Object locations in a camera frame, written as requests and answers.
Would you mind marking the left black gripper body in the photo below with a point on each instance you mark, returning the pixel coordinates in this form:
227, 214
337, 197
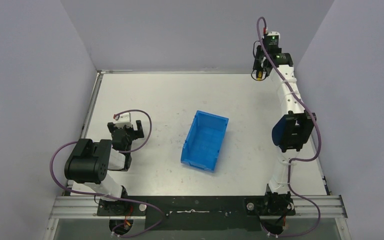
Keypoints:
125, 131

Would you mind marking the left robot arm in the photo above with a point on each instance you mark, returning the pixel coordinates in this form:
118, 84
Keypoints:
90, 163

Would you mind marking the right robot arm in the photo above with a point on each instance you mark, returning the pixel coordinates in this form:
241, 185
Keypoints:
291, 132

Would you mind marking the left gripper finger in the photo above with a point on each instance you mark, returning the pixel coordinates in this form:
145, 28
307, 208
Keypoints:
111, 127
139, 132

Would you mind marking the yellow black screwdriver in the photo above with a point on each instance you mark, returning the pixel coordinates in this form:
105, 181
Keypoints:
259, 75

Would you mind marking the blue plastic bin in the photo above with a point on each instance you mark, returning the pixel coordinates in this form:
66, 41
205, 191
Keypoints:
204, 141

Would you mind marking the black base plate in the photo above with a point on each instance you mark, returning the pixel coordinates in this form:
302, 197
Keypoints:
200, 213

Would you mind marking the aluminium frame rail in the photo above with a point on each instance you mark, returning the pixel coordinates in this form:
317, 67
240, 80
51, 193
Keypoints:
84, 207

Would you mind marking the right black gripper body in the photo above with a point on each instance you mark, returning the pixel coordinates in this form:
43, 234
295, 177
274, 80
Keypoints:
264, 53

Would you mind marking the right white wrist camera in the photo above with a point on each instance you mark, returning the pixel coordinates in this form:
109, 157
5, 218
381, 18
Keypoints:
272, 35

